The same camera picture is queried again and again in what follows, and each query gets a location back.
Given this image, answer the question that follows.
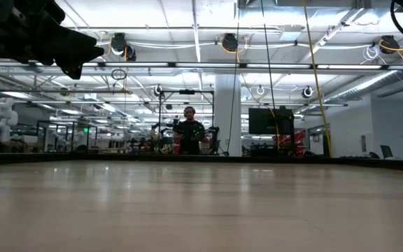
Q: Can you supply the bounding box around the person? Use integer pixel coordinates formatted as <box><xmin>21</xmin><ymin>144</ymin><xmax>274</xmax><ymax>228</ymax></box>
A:
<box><xmin>172</xmin><ymin>106</ymin><xmax>208</xmax><ymax>155</ymax></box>

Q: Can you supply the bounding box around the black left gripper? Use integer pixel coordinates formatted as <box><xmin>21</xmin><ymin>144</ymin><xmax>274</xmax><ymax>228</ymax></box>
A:
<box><xmin>0</xmin><ymin>0</ymin><xmax>106</xmax><ymax>81</ymax></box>

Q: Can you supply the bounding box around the red equipment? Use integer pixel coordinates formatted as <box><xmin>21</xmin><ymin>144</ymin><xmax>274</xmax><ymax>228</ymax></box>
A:
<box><xmin>284</xmin><ymin>131</ymin><xmax>308</xmax><ymax>154</ymax></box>

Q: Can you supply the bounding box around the silver air duct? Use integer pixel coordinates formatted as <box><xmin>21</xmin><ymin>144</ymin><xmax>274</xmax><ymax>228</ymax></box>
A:
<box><xmin>322</xmin><ymin>69</ymin><xmax>403</xmax><ymax>104</ymax></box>

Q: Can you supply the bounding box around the yellow hanging strap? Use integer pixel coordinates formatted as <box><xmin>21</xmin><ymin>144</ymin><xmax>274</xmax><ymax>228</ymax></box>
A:
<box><xmin>302</xmin><ymin>0</ymin><xmax>332</xmax><ymax>158</ymax></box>

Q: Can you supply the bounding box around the white square column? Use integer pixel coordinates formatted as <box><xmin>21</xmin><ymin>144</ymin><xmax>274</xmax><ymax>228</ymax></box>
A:
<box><xmin>214</xmin><ymin>73</ymin><xmax>243</xmax><ymax>158</ymax></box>

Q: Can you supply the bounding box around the black workstation desk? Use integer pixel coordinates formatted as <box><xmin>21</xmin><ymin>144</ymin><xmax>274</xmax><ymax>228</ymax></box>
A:
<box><xmin>249</xmin><ymin>134</ymin><xmax>296</xmax><ymax>158</ymax></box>

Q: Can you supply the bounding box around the black monitor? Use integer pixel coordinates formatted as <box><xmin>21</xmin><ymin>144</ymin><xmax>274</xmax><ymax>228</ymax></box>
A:
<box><xmin>248</xmin><ymin>106</ymin><xmax>295</xmax><ymax>136</ymax></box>

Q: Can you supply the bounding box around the black office chair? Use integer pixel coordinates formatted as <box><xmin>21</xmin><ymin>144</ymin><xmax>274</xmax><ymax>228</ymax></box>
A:
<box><xmin>379</xmin><ymin>144</ymin><xmax>395</xmax><ymax>160</ymax></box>

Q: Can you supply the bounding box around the black hanging cable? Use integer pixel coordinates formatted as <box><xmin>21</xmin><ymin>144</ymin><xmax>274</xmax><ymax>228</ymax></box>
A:
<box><xmin>259</xmin><ymin>0</ymin><xmax>276</xmax><ymax>110</ymax></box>
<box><xmin>227</xmin><ymin>0</ymin><xmax>241</xmax><ymax>141</ymax></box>

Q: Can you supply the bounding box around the black gantry frame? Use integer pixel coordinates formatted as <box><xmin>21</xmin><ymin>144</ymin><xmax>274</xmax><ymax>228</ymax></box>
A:
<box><xmin>157</xmin><ymin>89</ymin><xmax>215</xmax><ymax>155</ymax></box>

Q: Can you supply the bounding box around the long ceiling light strip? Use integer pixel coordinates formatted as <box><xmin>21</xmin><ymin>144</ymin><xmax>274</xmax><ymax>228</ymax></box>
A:
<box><xmin>0</xmin><ymin>61</ymin><xmax>403</xmax><ymax>70</ymax></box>

